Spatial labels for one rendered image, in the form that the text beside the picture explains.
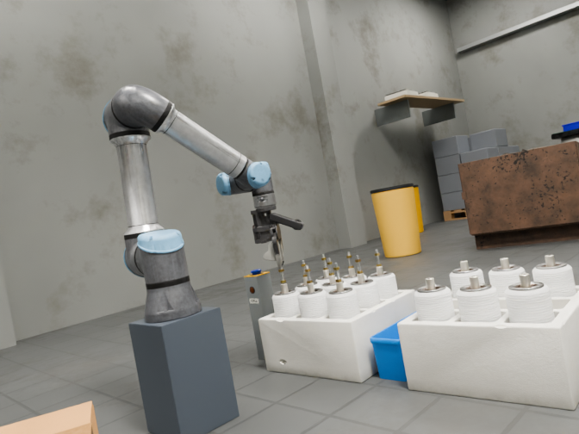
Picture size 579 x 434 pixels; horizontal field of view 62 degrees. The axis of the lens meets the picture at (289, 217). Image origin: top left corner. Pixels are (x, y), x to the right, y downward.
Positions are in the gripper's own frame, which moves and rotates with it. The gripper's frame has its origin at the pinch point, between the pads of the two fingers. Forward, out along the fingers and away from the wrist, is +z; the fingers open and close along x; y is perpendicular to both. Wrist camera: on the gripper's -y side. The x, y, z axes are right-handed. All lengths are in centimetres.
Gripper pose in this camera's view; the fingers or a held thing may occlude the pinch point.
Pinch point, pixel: (282, 263)
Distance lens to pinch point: 164.6
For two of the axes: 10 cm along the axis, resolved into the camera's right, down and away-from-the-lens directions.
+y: -9.7, 1.7, 1.5
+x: -1.5, 0.4, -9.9
